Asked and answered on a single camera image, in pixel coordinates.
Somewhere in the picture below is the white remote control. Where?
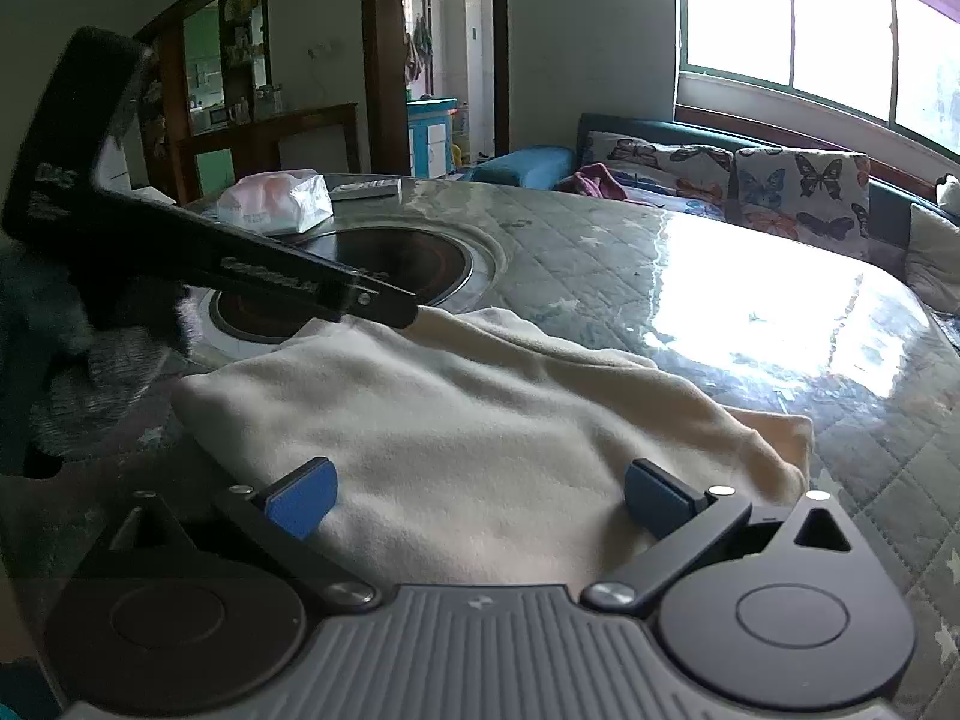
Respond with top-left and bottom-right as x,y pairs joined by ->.
330,178 -> 402,201

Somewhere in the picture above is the magenta cloth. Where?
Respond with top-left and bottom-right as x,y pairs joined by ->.
574,163 -> 627,200

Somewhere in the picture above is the blue cabinet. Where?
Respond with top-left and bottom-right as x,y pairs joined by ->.
407,96 -> 460,177

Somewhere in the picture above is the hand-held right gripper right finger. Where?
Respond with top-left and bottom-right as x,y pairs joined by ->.
581,459 -> 875,612

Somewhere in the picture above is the green framed window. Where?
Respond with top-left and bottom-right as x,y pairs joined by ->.
675,0 -> 960,158

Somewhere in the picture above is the teal corner sofa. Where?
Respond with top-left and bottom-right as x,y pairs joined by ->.
471,112 -> 960,338

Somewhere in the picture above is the dark wooden cabinet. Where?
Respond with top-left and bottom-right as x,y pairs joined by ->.
178,103 -> 361,203

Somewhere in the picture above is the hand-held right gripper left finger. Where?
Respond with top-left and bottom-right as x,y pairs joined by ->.
90,457 -> 380,612

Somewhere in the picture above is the cream long-sleeve garment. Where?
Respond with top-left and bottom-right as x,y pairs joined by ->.
171,306 -> 815,593

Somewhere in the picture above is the grey pillow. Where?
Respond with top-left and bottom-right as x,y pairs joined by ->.
904,202 -> 960,316

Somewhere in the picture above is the wide butterfly print cushion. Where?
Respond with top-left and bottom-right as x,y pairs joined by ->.
581,131 -> 736,222

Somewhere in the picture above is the hanging grey cloth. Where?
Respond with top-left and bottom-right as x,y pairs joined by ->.
405,15 -> 434,83

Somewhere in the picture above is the white tissue pack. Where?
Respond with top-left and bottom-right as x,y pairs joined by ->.
216,169 -> 333,235

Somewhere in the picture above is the tall butterfly print cushion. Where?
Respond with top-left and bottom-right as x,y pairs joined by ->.
731,148 -> 871,260

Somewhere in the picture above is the round black induction cooktop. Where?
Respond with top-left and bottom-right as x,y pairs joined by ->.
208,225 -> 496,346

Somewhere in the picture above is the wooden display shelf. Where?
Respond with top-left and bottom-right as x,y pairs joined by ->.
217,0 -> 271,121

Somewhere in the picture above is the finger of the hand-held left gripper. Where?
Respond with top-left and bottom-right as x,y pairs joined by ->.
337,274 -> 419,329

